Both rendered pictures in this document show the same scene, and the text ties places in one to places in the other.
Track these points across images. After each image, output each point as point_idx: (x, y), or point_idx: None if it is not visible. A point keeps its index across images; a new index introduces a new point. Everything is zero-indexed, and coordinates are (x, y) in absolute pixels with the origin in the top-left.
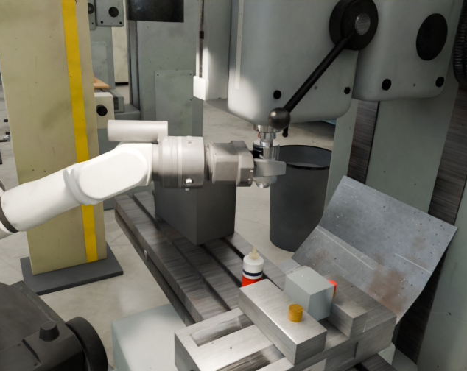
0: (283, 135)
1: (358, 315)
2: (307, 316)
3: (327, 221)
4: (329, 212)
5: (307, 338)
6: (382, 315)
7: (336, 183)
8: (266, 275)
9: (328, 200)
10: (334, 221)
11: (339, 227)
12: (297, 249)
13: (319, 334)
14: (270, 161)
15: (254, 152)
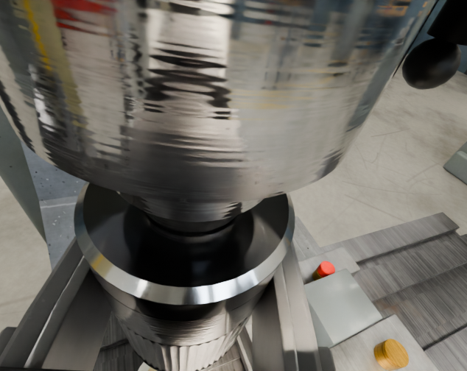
0: (454, 73)
1: (353, 260)
2: (376, 333)
3: (53, 187)
4: (43, 173)
5: (423, 352)
6: (300, 229)
7: None
8: (118, 341)
9: (2, 157)
10: (67, 179)
11: (82, 182)
12: (49, 253)
13: (406, 329)
14: (292, 249)
15: (220, 320)
